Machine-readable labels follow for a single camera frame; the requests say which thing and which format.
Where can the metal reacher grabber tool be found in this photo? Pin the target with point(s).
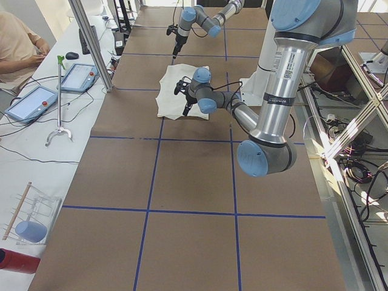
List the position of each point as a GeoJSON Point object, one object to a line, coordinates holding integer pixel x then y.
{"type": "Point", "coordinates": [60, 129]}

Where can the blue teach pendant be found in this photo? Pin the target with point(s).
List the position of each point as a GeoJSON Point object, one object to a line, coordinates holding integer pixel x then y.
{"type": "Point", "coordinates": [79, 78]}
{"type": "Point", "coordinates": [32, 105]}

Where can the aluminium frame post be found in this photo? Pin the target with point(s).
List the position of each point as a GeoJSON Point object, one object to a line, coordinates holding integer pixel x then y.
{"type": "Point", "coordinates": [84, 25]}

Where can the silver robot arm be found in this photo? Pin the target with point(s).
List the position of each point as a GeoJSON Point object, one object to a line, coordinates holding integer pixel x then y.
{"type": "Point", "coordinates": [300, 27]}
{"type": "Point", "coordinates": [196, 14]}

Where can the black computer mouse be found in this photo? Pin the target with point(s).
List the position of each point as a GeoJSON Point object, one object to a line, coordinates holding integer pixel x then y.
{"type": "Point", "coordinates": [71, 55]}

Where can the red cylinder bottle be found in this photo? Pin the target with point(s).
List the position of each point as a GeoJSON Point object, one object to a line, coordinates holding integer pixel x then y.
{"type": "Point", "coordinates": [18, 262]}

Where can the black box with label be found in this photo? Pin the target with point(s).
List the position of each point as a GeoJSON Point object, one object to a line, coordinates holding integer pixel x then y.
{"type": "Point", "coordinates": [119, 39]}

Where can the near blue teach pendant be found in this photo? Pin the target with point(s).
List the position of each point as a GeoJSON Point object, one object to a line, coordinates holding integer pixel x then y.
{"type": "Point", "coordinates": [32, 105]}

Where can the seated person beige shirt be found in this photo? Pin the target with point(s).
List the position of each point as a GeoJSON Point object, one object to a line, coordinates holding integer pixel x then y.
{"type": "Point", "coordinates": [22, 51]}

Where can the far blue teach pendant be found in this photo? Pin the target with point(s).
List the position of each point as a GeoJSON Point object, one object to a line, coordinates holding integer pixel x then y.
{"type": "Point", "coordinates": [79, 78]}

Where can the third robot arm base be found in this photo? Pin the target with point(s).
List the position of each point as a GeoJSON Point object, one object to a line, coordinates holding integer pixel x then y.
{"type": "Point", "coordinates": [375, 63]}

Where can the blue plastic cup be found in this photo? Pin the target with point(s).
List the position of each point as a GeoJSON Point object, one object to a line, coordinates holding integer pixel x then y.
{"type": "Point", "coordinates": [31, 231]}

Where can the cream long-sleeve cat shirt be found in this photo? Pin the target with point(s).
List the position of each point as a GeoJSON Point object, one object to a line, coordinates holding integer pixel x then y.
{"type": "Point", "coordinates": [170, 105]}

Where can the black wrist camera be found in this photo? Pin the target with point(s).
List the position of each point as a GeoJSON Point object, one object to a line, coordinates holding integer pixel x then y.
{"type": "Point", "coordinates": [181, 86]}
{"type": "Point", "coordinates": [172, 29]}

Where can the clear acrylic rack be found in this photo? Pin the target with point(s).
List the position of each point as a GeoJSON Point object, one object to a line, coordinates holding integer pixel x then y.
{"type": "Point", "coordinates": [31, 205]}

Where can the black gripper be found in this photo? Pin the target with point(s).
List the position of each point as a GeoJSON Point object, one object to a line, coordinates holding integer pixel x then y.
{"type": "Point", "coordinates": [179, 39]}
{"type": "Point", "coordinates": [190, 99]}

